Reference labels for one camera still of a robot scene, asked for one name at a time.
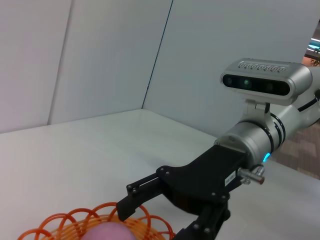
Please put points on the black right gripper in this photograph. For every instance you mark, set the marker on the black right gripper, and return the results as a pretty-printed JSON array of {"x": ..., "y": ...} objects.
[{"x": 200, "y": 180}]

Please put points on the pink peach with green mark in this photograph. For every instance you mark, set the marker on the pink peach with green mark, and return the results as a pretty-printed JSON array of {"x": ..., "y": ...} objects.
[{"x": 107, "y": 232}]

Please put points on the orange woven plastic basket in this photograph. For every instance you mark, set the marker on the orange woven plastic basket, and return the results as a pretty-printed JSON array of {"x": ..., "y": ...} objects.
[{"x": 75, "y": 222}]

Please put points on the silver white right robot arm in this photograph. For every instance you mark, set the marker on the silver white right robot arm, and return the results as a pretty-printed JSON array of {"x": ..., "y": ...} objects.
[{"x": 255, "y": 140}]

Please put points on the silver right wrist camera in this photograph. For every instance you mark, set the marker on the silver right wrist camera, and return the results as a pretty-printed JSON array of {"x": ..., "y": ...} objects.
[{"x": 265, "y": 80}]

